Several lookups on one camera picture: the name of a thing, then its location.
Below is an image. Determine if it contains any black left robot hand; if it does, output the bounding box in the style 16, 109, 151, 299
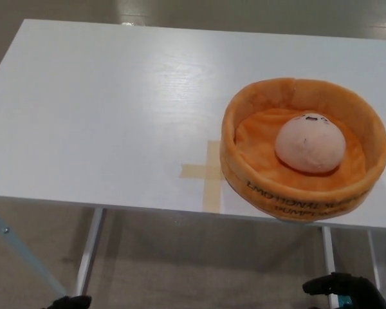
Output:
49, 294, 93, 309

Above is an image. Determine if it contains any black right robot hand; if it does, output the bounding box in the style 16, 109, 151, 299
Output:
302, 272, 386, 309

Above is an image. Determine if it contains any pink round plush toy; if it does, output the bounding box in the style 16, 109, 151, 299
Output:
275, 110, 347, 173

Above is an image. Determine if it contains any orange plush round basket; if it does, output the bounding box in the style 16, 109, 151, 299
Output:
221, 76, 386, 223

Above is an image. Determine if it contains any white metal table leg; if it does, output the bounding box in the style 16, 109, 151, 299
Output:
74, 207, 107, 288
321, 225, 338, 308
367, 230, 382, 289

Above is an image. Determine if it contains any beige masking tape cross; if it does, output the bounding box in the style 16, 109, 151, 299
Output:
181, 140, 228, 214

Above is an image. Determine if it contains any light blue metal frame bar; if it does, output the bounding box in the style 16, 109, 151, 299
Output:
0, 202, 65, 292

